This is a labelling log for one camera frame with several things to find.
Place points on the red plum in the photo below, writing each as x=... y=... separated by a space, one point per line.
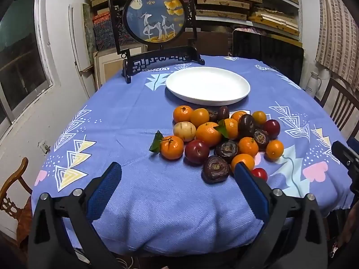
x=272 y=129
x=197 y=151

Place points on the round deer screen black stand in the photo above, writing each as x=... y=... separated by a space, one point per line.
x=151 y=14

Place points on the leaning framed picture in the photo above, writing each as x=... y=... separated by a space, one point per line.
x=108 y=67

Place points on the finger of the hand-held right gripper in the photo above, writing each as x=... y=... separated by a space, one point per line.
x=346 y=157

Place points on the dark purple passion fruit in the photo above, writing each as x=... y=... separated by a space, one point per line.
x=246 y=126

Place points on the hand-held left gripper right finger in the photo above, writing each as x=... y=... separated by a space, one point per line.
x=251 y=190

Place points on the tan striped pepino melon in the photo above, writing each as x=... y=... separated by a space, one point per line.
x=184 y=131

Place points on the mandarin with green leaf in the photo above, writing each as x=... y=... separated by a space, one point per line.
x=171 y=148
x=231 y=129

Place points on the carved wooden chair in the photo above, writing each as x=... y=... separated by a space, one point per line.
x=15 y=176

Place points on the wooden slatted chair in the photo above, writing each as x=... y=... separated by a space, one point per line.
x=340 y=103

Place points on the checked beige curtain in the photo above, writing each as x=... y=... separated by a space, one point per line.
x=336 y=25

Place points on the black flat monitor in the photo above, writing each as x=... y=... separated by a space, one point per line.
x=266 y=56

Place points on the white thermos jug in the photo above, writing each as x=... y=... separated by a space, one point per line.
x=312 y=82

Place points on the blue printed tablecloth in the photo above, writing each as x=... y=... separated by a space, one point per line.
x=126 y=134

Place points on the large dark wrinkled fruit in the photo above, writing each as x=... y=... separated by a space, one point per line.
x=216 y=169

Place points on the orange mandarin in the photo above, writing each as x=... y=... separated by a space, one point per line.
x=183 y=113
x=248 y=146
x=244 y=159
x=209 y=134

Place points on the small red fruit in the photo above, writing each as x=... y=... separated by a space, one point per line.
x=260 y=173

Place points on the small yellow orange citrus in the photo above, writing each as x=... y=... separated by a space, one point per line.
x=259 y=117

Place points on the shelf of stacked boxes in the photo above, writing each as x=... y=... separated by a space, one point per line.
x=224 y=4

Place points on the white wall socket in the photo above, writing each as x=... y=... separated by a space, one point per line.
x=44 y=147

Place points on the stack of patterned brocade boxes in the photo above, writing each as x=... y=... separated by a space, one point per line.
x=103 y=30

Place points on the dark purple plum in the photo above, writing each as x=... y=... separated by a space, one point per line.
x=223 y=112

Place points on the window with white frame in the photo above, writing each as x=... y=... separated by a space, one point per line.
x=19 y=61

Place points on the white round plate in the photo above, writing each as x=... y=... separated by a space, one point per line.
x=207 y=85

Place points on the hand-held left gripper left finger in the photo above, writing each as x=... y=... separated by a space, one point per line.
x=105 y=190

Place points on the pink floral cloth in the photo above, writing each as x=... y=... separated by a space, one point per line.
x=246 y=30

